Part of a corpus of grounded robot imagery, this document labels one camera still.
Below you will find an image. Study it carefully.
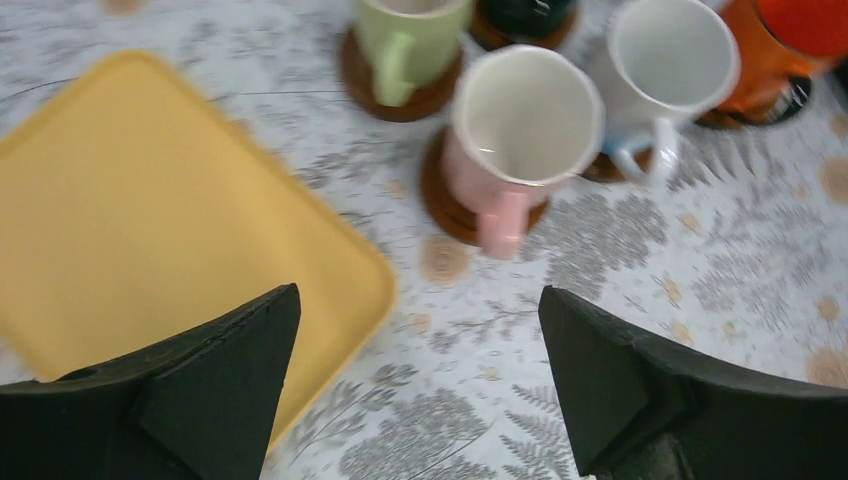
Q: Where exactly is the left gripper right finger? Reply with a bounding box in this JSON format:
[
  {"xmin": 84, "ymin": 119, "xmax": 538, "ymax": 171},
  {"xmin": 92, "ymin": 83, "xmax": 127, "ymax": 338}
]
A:
[{"xmin": 538, "ymin": 286, "xmax": 847, "ymax": 479}]

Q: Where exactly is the brown wooden coaster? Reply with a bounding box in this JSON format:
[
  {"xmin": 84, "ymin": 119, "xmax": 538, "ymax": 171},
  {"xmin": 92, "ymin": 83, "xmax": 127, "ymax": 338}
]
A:
[
  {"xmin": 468, "ymin": 6, "xmax": 579, "ymax": 51},
  {"xmin": 420, "ymin": 126, "xmax": 555, "ymax": 259},
  {"xmin": 695, "ymin": 109, "xmax": 746, "ymax": 130},
  {"xmin": 337, "ymin": 26, "xmax": 466, "ymax": 123},
  {"xmin": 581, "ymin": 148, "xmax": 653, "ymax": 183}
]

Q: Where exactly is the orange mug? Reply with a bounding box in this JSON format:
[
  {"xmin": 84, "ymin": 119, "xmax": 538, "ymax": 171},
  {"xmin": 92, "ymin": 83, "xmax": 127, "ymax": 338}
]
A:
[{"xmin": 715, "ymin": 1, "xmax": 847, "ymax": 127}]

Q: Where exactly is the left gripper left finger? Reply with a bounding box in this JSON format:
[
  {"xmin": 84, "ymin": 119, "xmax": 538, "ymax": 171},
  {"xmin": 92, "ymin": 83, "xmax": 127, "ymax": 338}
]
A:
[{"xmin": 1, "ymin": 284, "xmax": 301, "ymax": 479}]

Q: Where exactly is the dark green mug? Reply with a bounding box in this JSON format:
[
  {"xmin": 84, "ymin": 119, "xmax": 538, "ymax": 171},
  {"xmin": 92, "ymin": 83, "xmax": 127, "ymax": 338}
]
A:
[{"xmin": 482, "ymin": 0, "xmax": 576, "ymax": 38}]

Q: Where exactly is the light green mug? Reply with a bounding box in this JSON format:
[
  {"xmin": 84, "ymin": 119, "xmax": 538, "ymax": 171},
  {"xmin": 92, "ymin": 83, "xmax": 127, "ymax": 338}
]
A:
[{"xmin": 354, "ymin": 0, "xmax": 473, "ymax": 107}]

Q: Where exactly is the yellow tray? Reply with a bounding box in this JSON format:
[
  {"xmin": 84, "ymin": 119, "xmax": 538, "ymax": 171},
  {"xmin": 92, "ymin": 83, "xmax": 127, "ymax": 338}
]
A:
[{"xmin": 1, "ymin": 51, "xmax": 396, "ymax": 443}]

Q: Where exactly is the pink white mug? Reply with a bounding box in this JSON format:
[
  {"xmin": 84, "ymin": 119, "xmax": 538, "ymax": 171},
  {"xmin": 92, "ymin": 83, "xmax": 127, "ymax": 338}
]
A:
[{"xmin": 441, "ymin": 45, "xmax": 605, "ymax": 260}]

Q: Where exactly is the floral tablecloth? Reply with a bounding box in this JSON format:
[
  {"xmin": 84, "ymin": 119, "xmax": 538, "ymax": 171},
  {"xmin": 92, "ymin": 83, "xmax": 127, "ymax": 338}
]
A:
[{"xmin": 1, "ymin": 1, "xmax": 847, "ymax": 479}]

